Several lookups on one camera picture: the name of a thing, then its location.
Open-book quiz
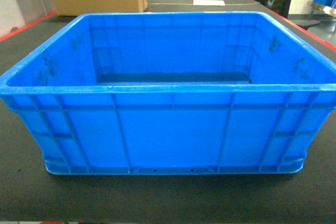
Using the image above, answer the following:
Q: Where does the large blue plastic crate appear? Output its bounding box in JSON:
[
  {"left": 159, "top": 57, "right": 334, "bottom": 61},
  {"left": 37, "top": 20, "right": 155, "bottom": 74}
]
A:
[{"left": 1, "top": 12, "right": 335, "bottom": 175}]

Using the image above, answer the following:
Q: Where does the white flat board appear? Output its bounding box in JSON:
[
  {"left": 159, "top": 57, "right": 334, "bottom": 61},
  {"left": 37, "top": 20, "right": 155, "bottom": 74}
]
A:
[{"left": 193, "top": 0, "right": 225, "bottom": 6}]

